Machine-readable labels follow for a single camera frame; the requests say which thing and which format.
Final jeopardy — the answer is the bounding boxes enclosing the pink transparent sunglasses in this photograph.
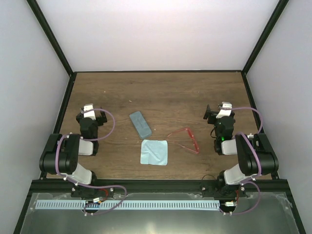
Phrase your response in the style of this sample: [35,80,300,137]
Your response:
[166,127,200,154]

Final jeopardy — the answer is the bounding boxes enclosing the teal glasses case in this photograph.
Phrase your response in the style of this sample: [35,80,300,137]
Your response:
[129,111,152,139]

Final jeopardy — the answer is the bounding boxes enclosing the light blue cleaning cloth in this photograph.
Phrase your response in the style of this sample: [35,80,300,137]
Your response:
[140,139,168,166]

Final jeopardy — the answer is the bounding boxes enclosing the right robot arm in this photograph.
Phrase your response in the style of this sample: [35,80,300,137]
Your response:
[203,102,279,196]

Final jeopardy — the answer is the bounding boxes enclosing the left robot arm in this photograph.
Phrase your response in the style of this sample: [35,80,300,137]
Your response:
[39,108,107,197]

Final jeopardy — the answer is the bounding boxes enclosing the metal sheet panel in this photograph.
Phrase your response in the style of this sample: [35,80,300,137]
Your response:
[21,193,299,234]

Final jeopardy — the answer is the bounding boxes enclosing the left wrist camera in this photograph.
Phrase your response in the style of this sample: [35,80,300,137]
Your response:
[82,104,96,120]

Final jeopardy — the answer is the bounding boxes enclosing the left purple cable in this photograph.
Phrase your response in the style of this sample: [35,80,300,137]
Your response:
[55,107,128,216]

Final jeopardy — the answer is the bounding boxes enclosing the purple cable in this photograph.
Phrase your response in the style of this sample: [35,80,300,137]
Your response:
[55,107,128,216]
[229,107,264,216]

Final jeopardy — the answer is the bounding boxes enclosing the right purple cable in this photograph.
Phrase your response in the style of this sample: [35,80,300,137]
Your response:
[229,107,264,216]

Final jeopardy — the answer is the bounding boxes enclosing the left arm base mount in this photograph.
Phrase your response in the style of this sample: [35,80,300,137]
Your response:
[71,186,114,199]

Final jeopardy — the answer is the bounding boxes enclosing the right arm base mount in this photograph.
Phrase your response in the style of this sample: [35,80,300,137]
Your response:
[200,180,246,199]

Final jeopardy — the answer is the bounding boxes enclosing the black aluminium frame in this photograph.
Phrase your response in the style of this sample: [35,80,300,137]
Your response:
[13,0,307,234]

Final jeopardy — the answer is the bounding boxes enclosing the light blue slotted cable duct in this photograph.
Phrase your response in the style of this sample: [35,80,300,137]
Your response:
[35,200,220,211]

